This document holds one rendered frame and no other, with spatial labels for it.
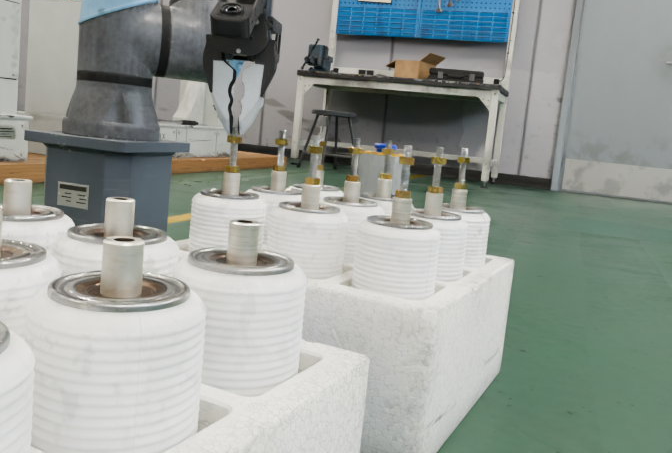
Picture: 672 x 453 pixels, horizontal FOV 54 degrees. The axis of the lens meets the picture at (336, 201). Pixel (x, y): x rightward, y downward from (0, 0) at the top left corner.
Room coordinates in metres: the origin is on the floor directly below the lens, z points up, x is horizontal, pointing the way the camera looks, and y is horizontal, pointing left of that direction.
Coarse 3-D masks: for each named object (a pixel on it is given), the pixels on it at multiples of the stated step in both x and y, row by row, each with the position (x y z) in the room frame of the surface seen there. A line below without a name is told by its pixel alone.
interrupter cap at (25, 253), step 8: (8, 240) 0.45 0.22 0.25; (16, 240) 0.45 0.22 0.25; (8, 248) 0.43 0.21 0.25; (16, 248) 0.43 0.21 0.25; (24, 248) 0.43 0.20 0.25; (32, 248) 0.44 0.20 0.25; (40, 248) 0.43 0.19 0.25; (8, 256) 0.42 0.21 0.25; (16, 256) 0.41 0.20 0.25; (24, 256) 0.41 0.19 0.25; (32, 256) 0.41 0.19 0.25; (40, 256) 0.41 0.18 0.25; (0, 264) 0.39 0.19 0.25; (8, 264) 0.39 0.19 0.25; (16, 264) 0.39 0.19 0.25; (24, 264) 0.40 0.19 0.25; (32, 264) 0.41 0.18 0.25
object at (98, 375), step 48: (48, 336) 0.32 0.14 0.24; (96, 336) 0.32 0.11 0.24; (144, 336) 0.32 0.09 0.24; (192, 336) 0.35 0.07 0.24; (48, 384) 0.32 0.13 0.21; (96, 384) 0.32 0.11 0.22; (144, 384) 0.32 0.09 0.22; (192, 384) 0.35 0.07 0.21; (48, 432) 0.32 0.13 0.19; (96, 432) 0.32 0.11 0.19; (144, 432) 0.32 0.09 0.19; (192, 432) 0.36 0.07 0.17
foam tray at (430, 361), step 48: (336, 288) 0.71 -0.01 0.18; (480, 288) 0.81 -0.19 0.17; (336, 336) 0.70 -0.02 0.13; (384, 336) 0.67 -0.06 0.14; (432, 336) 0.65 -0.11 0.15; (480, 336) 0.85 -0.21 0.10; (384, 384) 0.67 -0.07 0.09; (432, 384) 0.67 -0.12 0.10; (480, 384) 0.88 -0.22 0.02; (384, 432) 0.67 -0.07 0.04; (432, 432) 0.69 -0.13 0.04
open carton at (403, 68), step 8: (432, 56) 5.39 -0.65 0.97; (440, 56) 5.47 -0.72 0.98; (392, 64) 5.55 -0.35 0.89; (400, 64) 5.45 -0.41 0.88; (408, 64) 5.41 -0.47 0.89; (416, 64) 5.37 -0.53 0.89; (424, 64) 5.43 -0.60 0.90; (432, 64) 5.54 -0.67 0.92; (400, 72) 5.44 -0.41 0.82; (408, 72) 5.40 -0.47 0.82; (416, 72) 5.37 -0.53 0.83; (424, 72) 5.44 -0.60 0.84
